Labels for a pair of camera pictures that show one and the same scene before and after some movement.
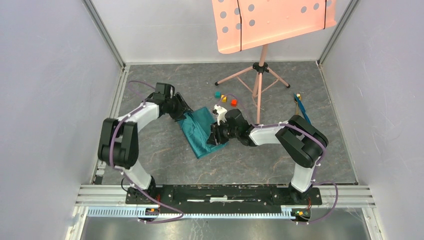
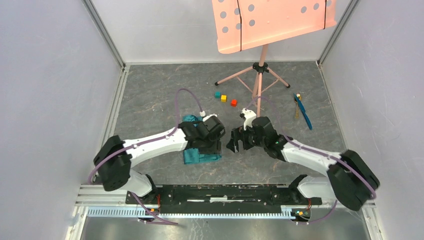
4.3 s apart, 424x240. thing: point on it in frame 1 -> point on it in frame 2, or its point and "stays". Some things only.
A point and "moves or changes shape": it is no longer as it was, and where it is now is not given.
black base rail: (223, 197) stays
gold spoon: (298, 95) stays
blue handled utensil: (301, 106) stays
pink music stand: (246, 24) stays
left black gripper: (179, 115) -> (216, 148)
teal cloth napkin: (196, 127) moves or changes shape
